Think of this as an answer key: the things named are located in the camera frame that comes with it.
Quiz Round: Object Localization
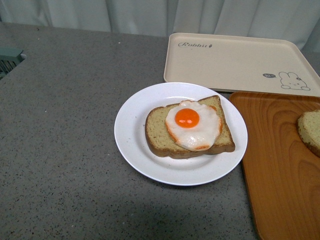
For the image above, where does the white curtain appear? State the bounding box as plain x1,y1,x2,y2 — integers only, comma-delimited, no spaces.
0,0,320,52

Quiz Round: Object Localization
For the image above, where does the green sink drying rack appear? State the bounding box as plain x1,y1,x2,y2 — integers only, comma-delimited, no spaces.
0,47,26,79

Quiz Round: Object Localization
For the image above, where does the bread slice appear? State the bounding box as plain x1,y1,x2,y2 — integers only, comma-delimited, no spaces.
145,95,236,159
297,109,320,157

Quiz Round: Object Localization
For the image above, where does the fried egg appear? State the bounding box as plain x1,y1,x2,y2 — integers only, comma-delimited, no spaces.
165,100,223,151

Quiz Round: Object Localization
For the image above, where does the brown wooden tray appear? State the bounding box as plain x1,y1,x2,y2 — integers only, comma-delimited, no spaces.
230,92,320,240

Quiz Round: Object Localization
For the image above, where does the cream rabbit tray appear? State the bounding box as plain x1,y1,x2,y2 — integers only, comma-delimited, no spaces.
163,33,320,97

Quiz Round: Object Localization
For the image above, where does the white round plate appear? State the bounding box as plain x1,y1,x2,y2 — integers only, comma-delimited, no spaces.
114,82,248,186

